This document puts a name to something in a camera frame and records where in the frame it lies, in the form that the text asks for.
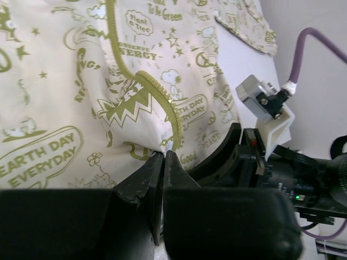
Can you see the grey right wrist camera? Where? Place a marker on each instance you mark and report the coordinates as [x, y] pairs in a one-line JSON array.
[[274, 117]]

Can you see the cream green printed hooded jacket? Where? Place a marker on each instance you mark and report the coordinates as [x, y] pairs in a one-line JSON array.
[[90, 89]]

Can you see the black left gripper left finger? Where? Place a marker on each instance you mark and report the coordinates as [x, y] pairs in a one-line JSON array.
[[86, 223]]

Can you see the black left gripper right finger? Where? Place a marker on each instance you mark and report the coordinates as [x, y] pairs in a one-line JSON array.
[[225, 223]]

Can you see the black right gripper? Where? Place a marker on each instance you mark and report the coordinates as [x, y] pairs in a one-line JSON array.
[[298, 176]]

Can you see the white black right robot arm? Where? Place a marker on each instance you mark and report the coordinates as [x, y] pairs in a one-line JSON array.
[[334, 178]]

